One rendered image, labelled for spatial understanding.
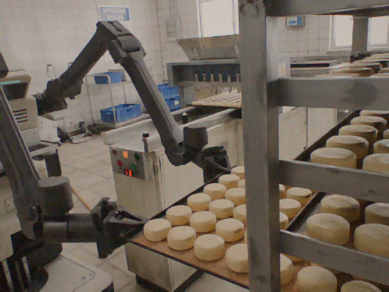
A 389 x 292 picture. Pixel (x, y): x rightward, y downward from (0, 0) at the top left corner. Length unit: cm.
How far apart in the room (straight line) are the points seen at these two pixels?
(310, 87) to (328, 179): 10
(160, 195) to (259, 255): 124
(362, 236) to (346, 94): 17
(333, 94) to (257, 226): 16
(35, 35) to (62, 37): 43
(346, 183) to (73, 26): 579
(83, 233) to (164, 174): 97
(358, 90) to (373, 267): 18
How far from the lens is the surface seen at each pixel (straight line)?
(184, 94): 245
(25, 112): 145
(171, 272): 186
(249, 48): 36
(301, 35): 541
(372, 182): 38
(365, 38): 78
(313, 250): 44
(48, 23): 585
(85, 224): 70
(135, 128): 188
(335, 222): 48
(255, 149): 38
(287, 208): 69
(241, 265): 55
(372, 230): 47
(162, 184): 163
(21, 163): 80
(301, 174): 40
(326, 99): 37
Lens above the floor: 129
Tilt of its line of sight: 16 degrees down
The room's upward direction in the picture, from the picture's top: 5 degrees counter-clockwise
